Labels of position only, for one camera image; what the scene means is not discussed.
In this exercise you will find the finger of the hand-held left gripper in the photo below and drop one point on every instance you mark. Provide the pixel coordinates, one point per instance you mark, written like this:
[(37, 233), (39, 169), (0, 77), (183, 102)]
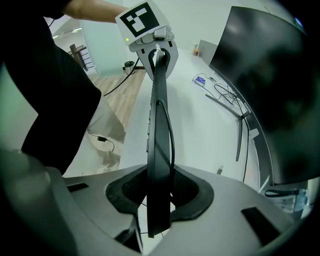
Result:
[(144, 61), (174, 56)]

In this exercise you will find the silver trash bin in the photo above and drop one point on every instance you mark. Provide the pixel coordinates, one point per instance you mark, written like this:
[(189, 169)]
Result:
[(129, 67)]

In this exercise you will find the grey upright panel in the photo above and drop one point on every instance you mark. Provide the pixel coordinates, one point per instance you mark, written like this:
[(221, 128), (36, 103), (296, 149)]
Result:
[(207, 51)]

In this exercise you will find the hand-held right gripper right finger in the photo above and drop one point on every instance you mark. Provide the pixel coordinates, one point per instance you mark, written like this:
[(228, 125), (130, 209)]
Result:
[(225, 225)]

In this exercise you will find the large curved black monitor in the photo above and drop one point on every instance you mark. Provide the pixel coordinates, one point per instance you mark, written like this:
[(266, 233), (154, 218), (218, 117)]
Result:
[(275, 87)]

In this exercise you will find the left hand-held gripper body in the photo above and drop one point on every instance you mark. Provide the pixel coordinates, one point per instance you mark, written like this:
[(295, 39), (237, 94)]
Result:
[(140, 22)]

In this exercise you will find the person's left forearm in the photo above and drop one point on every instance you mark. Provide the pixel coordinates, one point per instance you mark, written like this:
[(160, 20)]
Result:
[(95, 10)]

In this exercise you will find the clear plastic bag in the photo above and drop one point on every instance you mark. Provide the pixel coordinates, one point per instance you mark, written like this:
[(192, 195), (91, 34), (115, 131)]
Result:
[(297, 202)]

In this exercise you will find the black keyboard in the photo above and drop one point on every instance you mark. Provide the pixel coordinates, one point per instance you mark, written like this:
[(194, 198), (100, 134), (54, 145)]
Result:
[(158, 140)]

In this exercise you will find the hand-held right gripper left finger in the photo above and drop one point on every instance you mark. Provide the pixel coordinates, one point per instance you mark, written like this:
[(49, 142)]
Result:
[(90, 200)]

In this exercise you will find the person's black shirt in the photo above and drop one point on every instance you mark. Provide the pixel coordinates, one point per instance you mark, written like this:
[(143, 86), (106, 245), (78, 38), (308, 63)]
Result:
[(50, 87)]

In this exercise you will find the blue and white packet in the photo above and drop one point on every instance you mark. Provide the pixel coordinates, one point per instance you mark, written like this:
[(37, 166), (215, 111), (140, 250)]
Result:
[(200, 80)]

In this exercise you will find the dark wooden stair railing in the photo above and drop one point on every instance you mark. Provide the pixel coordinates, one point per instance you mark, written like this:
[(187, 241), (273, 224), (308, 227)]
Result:
[(80, 56)]

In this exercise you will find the grey monitor stand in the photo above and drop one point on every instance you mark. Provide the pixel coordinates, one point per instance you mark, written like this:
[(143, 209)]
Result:
[(240, 125)]

